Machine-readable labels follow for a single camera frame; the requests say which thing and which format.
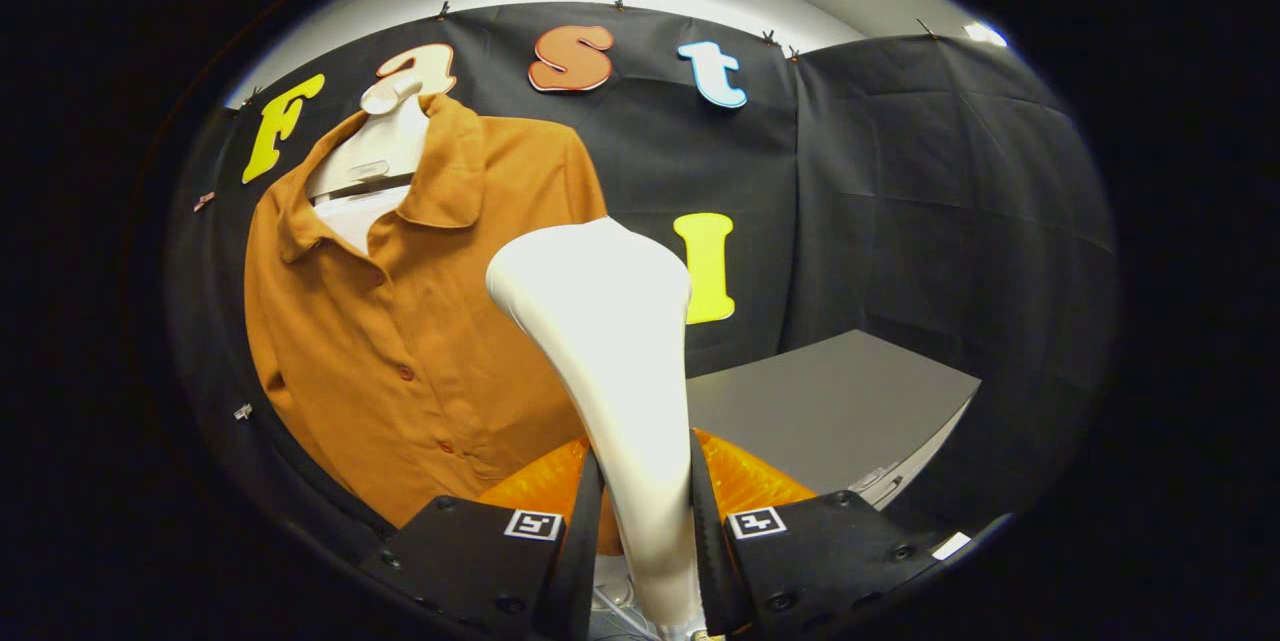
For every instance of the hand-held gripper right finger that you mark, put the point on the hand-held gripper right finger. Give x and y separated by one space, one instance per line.
708 561

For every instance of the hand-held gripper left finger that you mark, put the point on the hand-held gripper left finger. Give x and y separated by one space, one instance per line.
580 561

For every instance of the white garment steamer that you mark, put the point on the white garment steamer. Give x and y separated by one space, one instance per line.
620 341

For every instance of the orange button-up shirt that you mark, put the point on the orange button-up shirt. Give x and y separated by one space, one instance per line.
400 321

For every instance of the grey table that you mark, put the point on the grey table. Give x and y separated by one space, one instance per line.
830 401

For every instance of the black backdrop cloth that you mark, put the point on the black backdrop cloth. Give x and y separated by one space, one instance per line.
930 201

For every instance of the white mannequin torso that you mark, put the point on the white mannequin torso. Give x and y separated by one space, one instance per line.
380 141

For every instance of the pink clip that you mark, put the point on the pink clip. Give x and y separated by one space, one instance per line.
204 201

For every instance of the row of black clips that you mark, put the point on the row of black clips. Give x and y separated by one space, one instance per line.
620 2

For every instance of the small ceiling light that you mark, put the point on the small ceiling light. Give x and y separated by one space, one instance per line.
985 33

